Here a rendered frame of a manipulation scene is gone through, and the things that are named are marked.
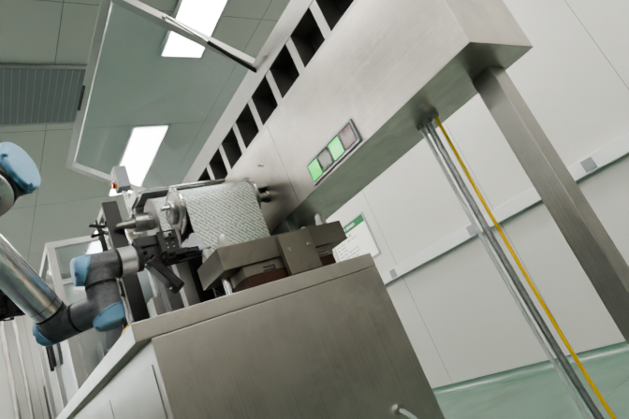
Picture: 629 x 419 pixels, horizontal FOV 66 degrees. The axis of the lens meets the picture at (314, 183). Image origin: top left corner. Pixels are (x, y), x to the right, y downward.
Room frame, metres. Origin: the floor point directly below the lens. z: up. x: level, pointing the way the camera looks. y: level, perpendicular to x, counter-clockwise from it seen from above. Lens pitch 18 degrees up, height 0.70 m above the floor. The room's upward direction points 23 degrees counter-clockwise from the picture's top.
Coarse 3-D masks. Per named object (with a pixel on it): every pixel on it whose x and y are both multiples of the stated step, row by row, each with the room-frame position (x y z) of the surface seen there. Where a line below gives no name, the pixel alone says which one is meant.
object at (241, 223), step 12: (252, 204) 1.47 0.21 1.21; (192, 216) 1.34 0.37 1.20; (204, 216) 1.36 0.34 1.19; (216, 216) 1.39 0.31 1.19; (228, 216) 1.41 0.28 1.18; (240, 216) 1.43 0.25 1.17; (252, 216) 1.46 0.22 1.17; (204, 228) 1.36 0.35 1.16; (216, 228) 1.38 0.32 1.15; (228, 228) 1.40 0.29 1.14; (240, 228) 1.43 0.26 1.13; (252, 228) 1.45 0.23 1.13; (264, 228) 1.48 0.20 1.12; (204, 240) 1.35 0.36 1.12; (216, 240) 1.37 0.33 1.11; (240, 240) 1.42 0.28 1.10
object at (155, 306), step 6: (126, 234) 1.94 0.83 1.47; (132, 234) 1.94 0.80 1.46; (132, 240) 1.95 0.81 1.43; (150, 276) 1.99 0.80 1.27; (150, 282) 1.99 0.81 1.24; (156, 282) 1.99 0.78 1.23; (156, 288) 1.99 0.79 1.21; (156, 294) 1.98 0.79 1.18; (150, 300) 1.96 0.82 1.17; (156, 300) 1.95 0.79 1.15; (162, 300) 1.97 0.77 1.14; (150, 306) 1.98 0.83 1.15; (156, 306) 1.95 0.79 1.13; (162, 306) 1.96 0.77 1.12; (150, 312) 2.00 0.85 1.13; (156, 312) 1.94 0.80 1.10; (162, 312) 1.96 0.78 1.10
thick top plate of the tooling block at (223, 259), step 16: (320, 224) 1.36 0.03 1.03; (336, 224) 1.40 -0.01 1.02; (256, 240) 1.23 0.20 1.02; (272, 240) 1.25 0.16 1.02; (320, 240) 1.35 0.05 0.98; (336, 240) 1.38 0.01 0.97; (224, 256) 1.16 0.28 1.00; (240, 256) 1.19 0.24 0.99; (256, 256) 1.22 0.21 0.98; (272, 256) 1.24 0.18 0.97; (208, 272) 1.23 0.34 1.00; (224, 272) 1.17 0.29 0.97; (208, 288) 1.27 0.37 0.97
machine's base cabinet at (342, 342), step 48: (336, 288) 1.26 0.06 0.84; (384, 288) 1.36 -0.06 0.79; (192, 336) 1.02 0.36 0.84; (240, 336) 1.08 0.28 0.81; (288, 336) 1.15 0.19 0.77; (336, 336) 1.23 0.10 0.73; (384, 336) 1.32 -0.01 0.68; (144, 384) 1.06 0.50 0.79; (192, 384) 1.00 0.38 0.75; (240, 384) 1.06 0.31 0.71; (288, 384) 1.12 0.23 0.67; (336, 384) 1.20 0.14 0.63; (384, 384) 1.28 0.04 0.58
